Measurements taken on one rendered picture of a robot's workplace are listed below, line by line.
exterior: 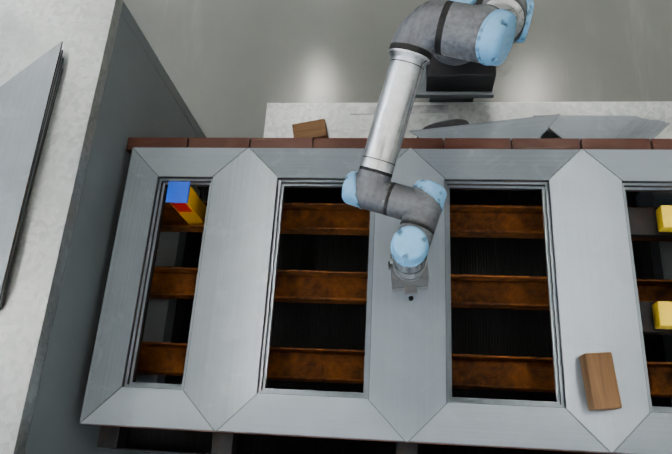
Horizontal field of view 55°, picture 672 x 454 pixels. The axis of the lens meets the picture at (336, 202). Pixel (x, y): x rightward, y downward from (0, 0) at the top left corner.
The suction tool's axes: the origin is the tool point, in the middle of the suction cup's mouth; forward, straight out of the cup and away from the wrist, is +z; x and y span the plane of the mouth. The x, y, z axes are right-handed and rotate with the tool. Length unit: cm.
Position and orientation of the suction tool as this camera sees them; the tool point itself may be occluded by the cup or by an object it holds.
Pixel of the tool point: (408, 282)
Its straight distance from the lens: 161.7
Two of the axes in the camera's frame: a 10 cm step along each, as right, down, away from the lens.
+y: 9.9, -0.8, -0.7
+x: -0.5, -9.2, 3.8
